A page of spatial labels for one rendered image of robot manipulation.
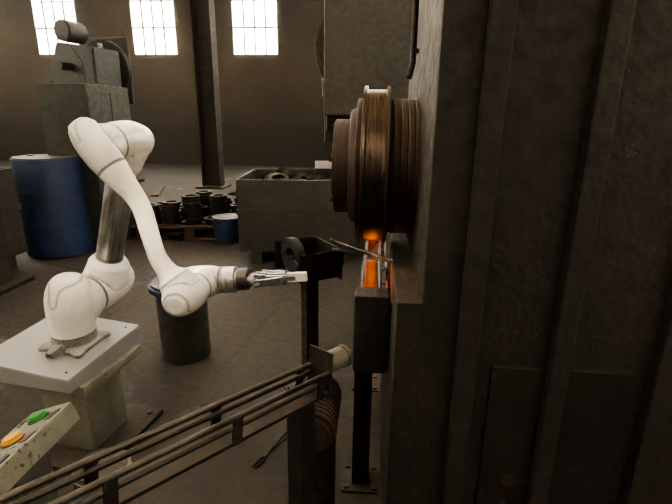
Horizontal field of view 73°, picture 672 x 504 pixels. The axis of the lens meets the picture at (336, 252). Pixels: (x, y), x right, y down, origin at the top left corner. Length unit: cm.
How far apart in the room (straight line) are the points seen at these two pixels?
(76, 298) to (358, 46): 296
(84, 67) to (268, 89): 435
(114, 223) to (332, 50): 261
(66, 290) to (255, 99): 1024
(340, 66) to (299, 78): 762
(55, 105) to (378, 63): 283
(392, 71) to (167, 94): 908
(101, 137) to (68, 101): 315
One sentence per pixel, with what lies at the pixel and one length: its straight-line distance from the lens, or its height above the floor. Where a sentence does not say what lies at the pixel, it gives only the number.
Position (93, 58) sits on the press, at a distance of 901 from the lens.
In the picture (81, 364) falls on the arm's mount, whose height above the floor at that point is 41.
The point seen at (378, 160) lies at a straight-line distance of 121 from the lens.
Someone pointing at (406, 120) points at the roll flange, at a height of 126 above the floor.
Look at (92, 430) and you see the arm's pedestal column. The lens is 208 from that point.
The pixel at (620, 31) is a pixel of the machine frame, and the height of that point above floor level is 141.
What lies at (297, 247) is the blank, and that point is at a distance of 197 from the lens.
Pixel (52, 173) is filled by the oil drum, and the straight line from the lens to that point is 465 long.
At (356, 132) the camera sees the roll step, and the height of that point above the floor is 122.
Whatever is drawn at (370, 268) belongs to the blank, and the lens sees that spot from 146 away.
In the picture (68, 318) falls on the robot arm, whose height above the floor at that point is 56.
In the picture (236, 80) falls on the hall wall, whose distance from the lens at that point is 1196.
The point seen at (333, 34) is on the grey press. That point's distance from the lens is 404.
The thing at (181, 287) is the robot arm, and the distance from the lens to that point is 143.
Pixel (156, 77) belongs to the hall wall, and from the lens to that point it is 1268.
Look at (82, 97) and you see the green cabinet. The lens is 474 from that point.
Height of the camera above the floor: 127
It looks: 17 degrees down
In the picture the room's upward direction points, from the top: 1 degrees clockwise
